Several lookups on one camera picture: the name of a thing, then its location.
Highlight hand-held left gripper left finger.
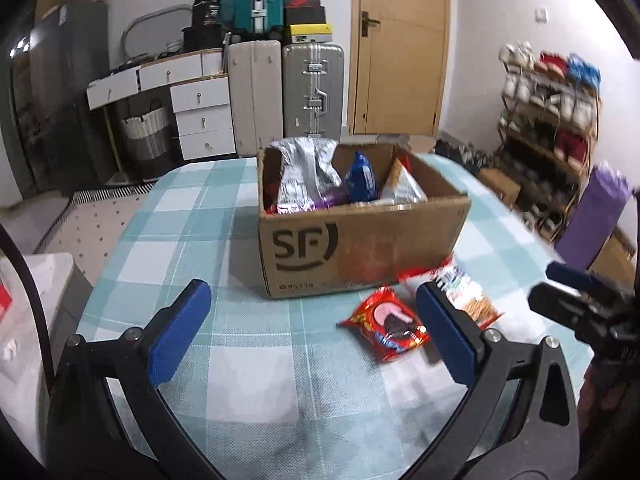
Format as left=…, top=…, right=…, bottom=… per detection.
left=45, top=280, right=226, bottom=480

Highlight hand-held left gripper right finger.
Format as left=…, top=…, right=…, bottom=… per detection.
left=401, top=280, right=582, bottom=480

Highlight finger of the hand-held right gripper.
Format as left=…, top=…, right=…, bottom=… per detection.
left=528, top=282, right=601, bottom=332
left=545, top=260, right=608, bottom=293

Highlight white noodle snack packet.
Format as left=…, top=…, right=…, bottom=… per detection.
left=379, top=156, right=428, bottom=206
left=397, top=256, right=505, bottom=331

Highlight red chocolate pie packet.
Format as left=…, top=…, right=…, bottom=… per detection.
left=338, top=285, right=431, bottom=363

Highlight large printed cardboard box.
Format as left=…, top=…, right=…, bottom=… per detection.
left=256, top=141, right=472, bottom=300

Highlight long red snack packet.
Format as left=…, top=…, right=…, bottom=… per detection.
left=263, top=182, right=283, bottom=215

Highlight blue snack packet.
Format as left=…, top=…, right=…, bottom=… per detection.
left=344, top=151, right=377, bottom=204

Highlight silver purple snack packet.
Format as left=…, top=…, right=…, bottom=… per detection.
left=268, top=136, right=351, bottom=216

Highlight person's right forearm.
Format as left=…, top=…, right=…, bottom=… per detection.
left=580, top=355, right=640, bottom=480

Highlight purple yoga mat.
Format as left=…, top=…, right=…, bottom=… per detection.
left=554, top=162, right=636, bottom=273

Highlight small brown cardboard box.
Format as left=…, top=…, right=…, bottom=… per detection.
left=477, top=167, right=522, bottom=208

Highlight wooden shoe rack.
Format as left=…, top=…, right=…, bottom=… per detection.
left=497, top=40, right=603, bottom=241

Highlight beige dotted floor mat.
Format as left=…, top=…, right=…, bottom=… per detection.
left=35, top=182, right=161, bottom=256

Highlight white appliance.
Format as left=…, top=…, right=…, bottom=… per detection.
left=0, top=252, right=93, bottom=411

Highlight pile of shoes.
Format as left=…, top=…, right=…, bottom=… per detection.
left=432, top=132, right=493, bottom=176

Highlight rows of shoes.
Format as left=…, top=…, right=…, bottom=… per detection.
left=499, top=40, right=601, bottom=233

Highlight woven laundry basket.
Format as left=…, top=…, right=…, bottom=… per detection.
left=116, top=99, right=173, bottom=171

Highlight white desk with drawers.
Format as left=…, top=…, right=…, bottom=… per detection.
left=86, top=47, right=237, bottom=181

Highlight beige suitcase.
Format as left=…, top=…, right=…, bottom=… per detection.
left=227, top=39, right=283, bottom=157

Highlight dark tall cabinet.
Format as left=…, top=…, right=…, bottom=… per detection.
left=0, top=0, right=121, bottom=201

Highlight wooden door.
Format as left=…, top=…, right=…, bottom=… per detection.
left=350, top=0, right=451, bottom=136

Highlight silver suitcase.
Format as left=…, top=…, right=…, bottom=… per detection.
left=281, top=42, right=346, bottom=143

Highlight black bag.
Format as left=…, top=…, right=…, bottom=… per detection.
left=181, top=25, right=226, bottom=52
left=192, top=0, right=223, bottom=28

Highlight grey hoop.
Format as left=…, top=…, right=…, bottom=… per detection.
left=121, top=4, right=193, bottom=63

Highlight yellow black shoe box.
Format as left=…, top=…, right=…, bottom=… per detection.
left=287, top=22, right=334, bottom=45

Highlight black red shoe box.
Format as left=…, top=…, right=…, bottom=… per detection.
left=283, top=0, right=328, bottom=25

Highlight black cable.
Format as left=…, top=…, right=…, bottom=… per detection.
left=0, top=222, right=56, bottom=401

